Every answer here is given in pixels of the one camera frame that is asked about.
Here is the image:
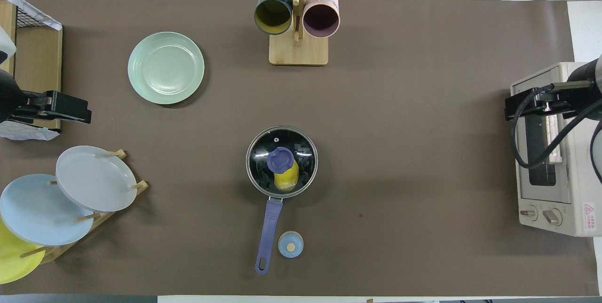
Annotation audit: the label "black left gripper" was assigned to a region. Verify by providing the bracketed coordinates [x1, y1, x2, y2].
[20, 90, 93, 125]

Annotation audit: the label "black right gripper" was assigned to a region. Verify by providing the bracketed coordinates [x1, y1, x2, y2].
[505, 82, 573, 121]

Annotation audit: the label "glass lid with blue knob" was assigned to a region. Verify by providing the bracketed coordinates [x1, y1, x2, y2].
[246, 126, 319, 199]

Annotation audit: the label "yellow lemon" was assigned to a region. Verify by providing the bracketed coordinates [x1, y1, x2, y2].
[274, 159, 301, 193]

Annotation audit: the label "grey plate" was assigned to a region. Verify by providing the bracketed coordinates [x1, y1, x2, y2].
[55, 146, 138, 213]

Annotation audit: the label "mint green plate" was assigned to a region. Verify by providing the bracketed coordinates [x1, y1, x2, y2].
[127, 32, 206, 105]

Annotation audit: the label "light blue plate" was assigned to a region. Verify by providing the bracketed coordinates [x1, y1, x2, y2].
[0, 174, 95, 247]

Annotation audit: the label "wooden plate rack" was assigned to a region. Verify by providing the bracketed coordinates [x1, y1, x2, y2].
[19, 149, 150, 265]

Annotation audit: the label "yellow plate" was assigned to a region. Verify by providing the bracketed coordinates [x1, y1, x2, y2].
[0, 218, 47, 285]

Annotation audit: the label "wooden shelf boards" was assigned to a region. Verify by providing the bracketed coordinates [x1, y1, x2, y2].
[0, 0, 63, 132]

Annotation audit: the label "cream toaster oven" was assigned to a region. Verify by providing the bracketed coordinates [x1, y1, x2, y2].
[510, 62, 602, 237]

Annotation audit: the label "white checked cloth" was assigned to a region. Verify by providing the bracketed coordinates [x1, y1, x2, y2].
[0, 0, 63, 31]

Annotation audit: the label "brown table mat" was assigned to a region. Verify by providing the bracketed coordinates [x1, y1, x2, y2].
[0, 0, 599, 297]

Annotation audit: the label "pink ribbed mug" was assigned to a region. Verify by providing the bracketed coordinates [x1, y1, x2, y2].
[302, 0, 341, 39]

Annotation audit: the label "dark teal mug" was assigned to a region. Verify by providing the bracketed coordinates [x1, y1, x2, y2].
[254, 0, 295, 36]

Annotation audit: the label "wooden mug tree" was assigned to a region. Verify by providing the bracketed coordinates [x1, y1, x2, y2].
[253, 0, 344, 66]

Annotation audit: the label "dark blue saucepan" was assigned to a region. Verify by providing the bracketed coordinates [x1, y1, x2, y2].
[246, 126, 319, 275]

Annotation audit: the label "small blue round timer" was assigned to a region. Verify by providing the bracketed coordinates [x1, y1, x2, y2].
[278, 231, 304, 259]

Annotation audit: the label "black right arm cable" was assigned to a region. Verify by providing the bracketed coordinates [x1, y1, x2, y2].
[512, 83, 602, 186]

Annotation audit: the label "black wire basket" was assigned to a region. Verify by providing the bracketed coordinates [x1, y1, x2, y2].
[16, 3, 56, 29]

